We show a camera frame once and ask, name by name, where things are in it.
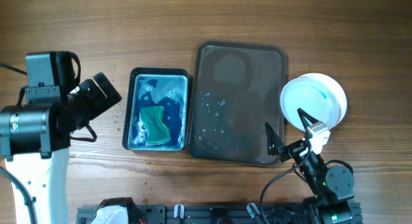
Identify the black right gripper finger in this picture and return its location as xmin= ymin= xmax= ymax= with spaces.
xmin=297 ymin=108 xmax=319 ymax=130
xmin=265 ymin=122 xmax=285 ymax=156

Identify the white plate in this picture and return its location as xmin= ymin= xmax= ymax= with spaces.
xmin=301 ymin=73 xmax=348 ymax=126
xmin=280 ymin=77 xmax=340 ymax=131

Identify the green yellow sponge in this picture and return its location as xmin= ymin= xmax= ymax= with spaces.
xmin=140 ymin=106 xmax=171 ymax=145

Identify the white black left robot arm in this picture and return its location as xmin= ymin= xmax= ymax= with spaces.
xmin=1 ymin=73 xmax=122 ymax=223

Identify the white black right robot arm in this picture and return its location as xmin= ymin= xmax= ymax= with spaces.
xmin=259 ymin=108 xmax=355 ymax=223

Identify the dark brown serving tray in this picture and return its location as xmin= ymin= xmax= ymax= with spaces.
xmin=186 ymin=41 xmax=288 ymax=167

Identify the black basin with blue water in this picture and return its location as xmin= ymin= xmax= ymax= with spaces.
xmin=122 ymin=68 xmax=189 ymax=151

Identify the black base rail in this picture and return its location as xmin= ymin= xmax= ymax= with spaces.
xmin=75 ymin=201 xmax=363 ymax=224

